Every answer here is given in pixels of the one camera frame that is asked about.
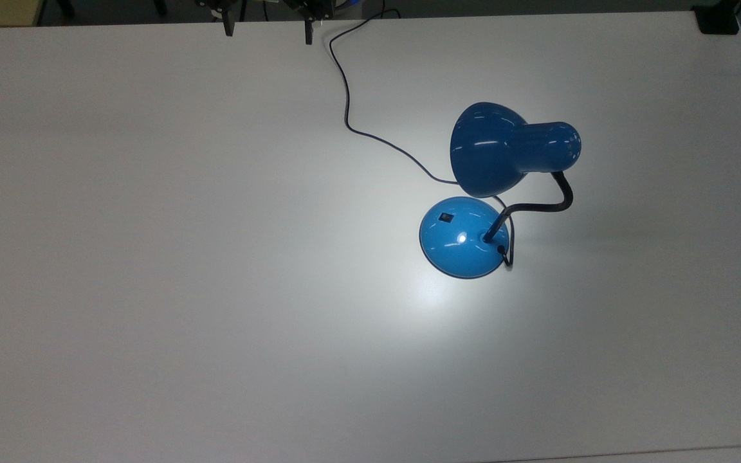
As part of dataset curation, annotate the black table clamp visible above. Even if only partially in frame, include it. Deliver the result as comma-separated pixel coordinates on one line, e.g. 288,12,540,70
692,0,741,35

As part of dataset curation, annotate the black lamp power cable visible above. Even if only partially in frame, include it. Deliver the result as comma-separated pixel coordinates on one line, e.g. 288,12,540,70
328,0,515,271

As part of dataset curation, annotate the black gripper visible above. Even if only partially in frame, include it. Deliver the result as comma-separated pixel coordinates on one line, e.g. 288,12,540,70
194,0,334,46

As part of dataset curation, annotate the blue desk lamp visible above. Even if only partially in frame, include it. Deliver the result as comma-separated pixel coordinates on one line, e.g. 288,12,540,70
419,102,582,280

